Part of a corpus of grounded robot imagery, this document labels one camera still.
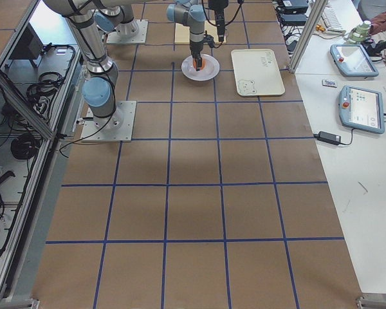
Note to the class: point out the far teach pendant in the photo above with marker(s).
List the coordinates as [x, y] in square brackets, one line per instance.
[352, 60]

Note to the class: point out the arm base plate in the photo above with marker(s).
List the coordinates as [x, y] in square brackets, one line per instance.
[119, 128]
[134, 32]

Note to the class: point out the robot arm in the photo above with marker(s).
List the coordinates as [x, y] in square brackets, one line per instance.
[119, 21]
[88, 19]

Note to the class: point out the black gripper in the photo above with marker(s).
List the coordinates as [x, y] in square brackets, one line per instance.
[195, 49]
[219, 17]

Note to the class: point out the near teach pendant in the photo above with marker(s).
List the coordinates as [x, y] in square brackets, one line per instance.
[361, 109]

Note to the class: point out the white keyboard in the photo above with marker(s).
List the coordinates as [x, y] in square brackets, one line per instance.
[331, 22]

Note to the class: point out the bamboo cutting board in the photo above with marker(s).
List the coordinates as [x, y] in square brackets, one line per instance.
[182, 33]

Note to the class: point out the aluminium frame post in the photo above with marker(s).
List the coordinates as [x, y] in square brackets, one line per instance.
[313, 18]

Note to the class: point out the black power adapter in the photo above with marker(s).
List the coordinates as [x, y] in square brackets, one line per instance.
[328, 138]

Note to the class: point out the white ribbed plate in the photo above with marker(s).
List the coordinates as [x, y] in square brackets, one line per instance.
[210, 68]

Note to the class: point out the teach pendant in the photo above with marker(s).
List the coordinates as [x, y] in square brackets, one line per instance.
[352, 60]
[361, 109]

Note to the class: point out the cream bear tray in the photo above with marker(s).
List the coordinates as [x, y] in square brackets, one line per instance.
[257, 73]

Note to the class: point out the orange fruit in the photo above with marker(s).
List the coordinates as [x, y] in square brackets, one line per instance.
[199, 64]

